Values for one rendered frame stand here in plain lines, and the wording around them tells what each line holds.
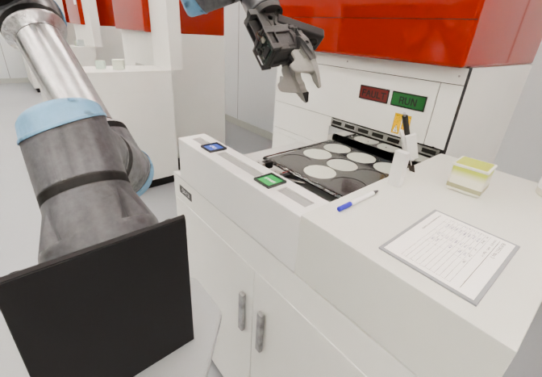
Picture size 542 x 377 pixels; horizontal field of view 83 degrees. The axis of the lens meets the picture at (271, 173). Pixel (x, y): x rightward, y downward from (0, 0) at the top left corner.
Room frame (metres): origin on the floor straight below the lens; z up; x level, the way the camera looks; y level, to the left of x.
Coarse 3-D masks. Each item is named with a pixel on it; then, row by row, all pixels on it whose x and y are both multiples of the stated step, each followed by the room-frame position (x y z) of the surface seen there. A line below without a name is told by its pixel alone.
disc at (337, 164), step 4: (332, 160) 0.96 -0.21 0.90; (336, 160) 0.96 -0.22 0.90; (340, 160) 0.96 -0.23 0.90; (344, 160) 0.96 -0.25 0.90; (328, 164) 0.92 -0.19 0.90; (332, 164) 0.92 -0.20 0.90; (336, 164) 0.92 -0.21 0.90; (340, 164) 0.92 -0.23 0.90; (344, 164) 0.93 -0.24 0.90; (348, 164) 0.93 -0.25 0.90; (352, 164) 0.93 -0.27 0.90; (332, 168) 0.89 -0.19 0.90; (336, 168) 0.89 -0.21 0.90; (340, 168) 0.89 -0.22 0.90; (344, 168) 0.89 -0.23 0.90; (348, 168) 0.89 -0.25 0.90; (352, 168) 0.90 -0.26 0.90; (356, 168) 0.90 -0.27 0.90
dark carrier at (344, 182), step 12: (324, 144) 1.12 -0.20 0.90; (276, 156) 0.96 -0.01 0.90; (288, 156) 0.97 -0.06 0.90; (300, 156) 0.98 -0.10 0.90; (336, 156) 1.00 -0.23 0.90; (300, 168) 0.87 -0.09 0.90; (360, 168) 0.90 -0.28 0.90; (372, 168) 0.91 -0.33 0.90; (324, 180) 0.79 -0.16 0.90; (336, 180) 0.80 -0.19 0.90; (348, 180) 0.81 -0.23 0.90; (360, 180) 0.81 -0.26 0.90; (372, 180) 0.82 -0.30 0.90; (336, 192) 0.73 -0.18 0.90; (348, 192) 0.73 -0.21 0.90
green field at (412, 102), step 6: (396, 96) 1.05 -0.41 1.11; (402, 96) 1.03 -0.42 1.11; (408, 96) 1.02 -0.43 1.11; (414, 96) 1.01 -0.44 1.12; (396, 102) 1.05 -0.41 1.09; (402, 102) 1.03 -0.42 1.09; (408, 102) 1.02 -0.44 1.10; (414, 102) 1.00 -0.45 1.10; (420, 102) 0.99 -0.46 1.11; (414, 108) 1.00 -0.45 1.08; (420, 108) 0.98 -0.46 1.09
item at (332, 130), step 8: (336, 128) 1.21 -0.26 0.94; (328, 136) 1.23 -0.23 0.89; (344, 136) 1.17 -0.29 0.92; (352, 136) 1.15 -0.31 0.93; (360, 136) 1.12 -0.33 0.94; (368, 136) 1.11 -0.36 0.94; (368, 144) 1.09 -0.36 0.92; (376, 144) 1.07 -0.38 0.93; (384, 144) 1.04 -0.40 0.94; (392, 152) 1.02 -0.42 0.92; (416, 160) 0.95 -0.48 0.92; (424, 160) 0.93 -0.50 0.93
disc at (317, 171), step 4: (304, 168) 0.87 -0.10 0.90; (308, 168) 0.88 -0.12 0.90; (312, 168) 0.88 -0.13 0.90; (316, 168) 0.88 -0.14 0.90; (320, 168) 0.88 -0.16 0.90; (324, 168) 0.88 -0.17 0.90; (328, 168) 0.89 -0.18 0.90; (308, 172) 0.84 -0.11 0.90; (312, 172) 0.85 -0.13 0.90; (316, 172) 0.85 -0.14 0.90; (320, 172) 0.85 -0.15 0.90; (324, 172) 0.85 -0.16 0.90; (328, 172) 0.85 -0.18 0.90; (332, 172) 0.86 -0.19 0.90; (312, 176) 0.82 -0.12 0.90; (316, 176) 0.82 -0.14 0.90; (320, 176) 0.82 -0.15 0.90; (324, 176) 0.82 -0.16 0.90; (328, 176) 0.82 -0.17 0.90; (332, 176) 0.83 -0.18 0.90
